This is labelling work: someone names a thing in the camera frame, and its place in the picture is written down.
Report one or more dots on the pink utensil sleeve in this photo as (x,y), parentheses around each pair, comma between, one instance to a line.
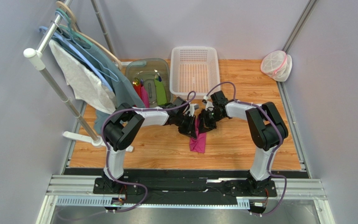
(144,96)

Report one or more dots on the white terry towel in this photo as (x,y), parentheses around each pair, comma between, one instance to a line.
(86,85)

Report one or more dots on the silver clothes rack pole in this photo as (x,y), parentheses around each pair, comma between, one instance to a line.
(38,57)

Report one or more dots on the red utensil sleeve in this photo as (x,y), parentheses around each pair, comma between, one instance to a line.
(137,88)

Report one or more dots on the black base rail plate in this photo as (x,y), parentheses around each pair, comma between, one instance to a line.
(187,187)

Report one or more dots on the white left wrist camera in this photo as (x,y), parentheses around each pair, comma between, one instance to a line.
(191,109)

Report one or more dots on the grey-green plastic tub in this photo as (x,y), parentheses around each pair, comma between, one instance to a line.
(145,71)

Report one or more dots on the teal plastic hanger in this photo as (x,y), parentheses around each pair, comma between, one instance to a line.
(74,33)

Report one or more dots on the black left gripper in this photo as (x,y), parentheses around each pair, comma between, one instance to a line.
(189,129)

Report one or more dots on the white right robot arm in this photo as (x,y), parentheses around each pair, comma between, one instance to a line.
(266,127)

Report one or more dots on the light blue plastic hanger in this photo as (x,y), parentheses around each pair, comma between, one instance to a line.
(79,53)

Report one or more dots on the white perforated plastic basket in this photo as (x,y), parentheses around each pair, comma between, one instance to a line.
(193,68)

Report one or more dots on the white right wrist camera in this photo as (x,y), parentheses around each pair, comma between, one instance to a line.
(208,105)

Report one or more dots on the white clothes rack foot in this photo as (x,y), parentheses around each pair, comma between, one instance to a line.
(83,138)

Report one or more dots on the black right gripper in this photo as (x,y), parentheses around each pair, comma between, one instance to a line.
(206,120)

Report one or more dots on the blue-grey cloth garment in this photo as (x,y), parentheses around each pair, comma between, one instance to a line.
(123,89)

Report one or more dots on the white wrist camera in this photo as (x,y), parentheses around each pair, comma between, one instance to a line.
(208,105)
(191,109)

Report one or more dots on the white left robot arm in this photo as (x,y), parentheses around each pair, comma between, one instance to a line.
(120,129)

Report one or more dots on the white mesh laundry bag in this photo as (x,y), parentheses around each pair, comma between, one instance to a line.
(277,65)

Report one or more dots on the green utensil sleeve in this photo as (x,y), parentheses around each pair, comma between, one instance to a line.
(160,91)

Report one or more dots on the magenta paper napkin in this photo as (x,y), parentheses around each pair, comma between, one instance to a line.
(198,145)

